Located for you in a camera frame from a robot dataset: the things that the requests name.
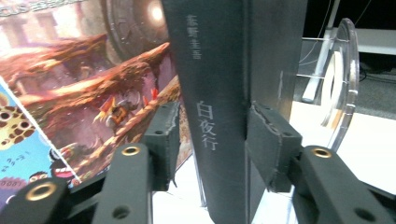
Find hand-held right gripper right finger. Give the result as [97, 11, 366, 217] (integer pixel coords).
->
[245, 102, 304, 193]

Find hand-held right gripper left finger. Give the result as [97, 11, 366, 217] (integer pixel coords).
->
[141, 102, 181, 191]

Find black hardcover book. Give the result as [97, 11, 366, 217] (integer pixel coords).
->
[161, 0, 309, 224]

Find clear acrylic book rack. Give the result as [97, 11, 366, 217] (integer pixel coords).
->
[288, 18, 361, 224]

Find purple softcover book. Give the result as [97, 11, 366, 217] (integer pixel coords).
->
[0, 0, 194, 189]

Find light blue picture book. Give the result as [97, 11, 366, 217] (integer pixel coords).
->
[0, 77, 82, 213]

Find white metal stand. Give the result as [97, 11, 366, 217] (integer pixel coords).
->
[301, 0, 396, 105]

